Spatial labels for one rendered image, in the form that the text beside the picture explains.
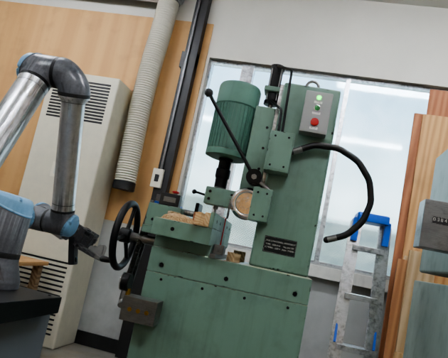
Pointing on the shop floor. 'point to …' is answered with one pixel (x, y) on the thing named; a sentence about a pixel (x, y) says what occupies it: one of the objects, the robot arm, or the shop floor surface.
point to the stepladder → (377, 290)
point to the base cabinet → (216, 322)
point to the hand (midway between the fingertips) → (103, 261)
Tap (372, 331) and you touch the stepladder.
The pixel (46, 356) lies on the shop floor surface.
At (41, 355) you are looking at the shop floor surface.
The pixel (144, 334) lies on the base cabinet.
